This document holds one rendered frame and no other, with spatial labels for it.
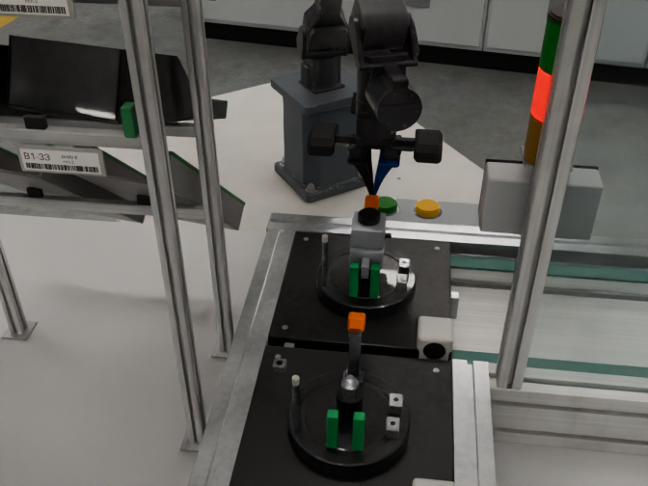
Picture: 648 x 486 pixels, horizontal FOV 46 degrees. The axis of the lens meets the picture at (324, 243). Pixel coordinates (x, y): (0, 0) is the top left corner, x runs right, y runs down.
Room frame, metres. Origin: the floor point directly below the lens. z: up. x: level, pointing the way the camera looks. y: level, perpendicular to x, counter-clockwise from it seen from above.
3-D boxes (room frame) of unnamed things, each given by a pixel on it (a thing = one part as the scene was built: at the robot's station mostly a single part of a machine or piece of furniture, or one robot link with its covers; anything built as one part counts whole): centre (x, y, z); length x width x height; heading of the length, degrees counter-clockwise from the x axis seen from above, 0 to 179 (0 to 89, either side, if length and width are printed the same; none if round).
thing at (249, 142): (1.29, 0.05, 0.84); 0.90 x 0.70 x 0.03; 29
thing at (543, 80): (0.70, -0.23, 1.33); 0.05 x 0.05 x 0.05
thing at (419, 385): (0.58, -0.03, 1.01); 0.24 x 0.24 x 0.13; 83
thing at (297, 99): (1.31, 0.00, 0.96); 0.15 x 0.15 x 0.20; 29
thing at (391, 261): (0.84, -0.06, 0.98); 0.14 x 0.14 x 0.02
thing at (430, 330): (0.73, -0.14, 0.97); 0.05 x 0.05 x 0.04; 83
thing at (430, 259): (0.84, -0.06, 0.96); 0.24 x 0.24 x 0.02; 83
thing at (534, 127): (0.70, -0.23, 1.28); 0.05 x 0.05 x 0.05
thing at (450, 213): (1.04, -0.17, 0.93); 0.21 x 0.07 x 0.06; 83
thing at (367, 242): (0.82, -0.06, 1.06); 0.08 x 0.04 x 0.07; 173
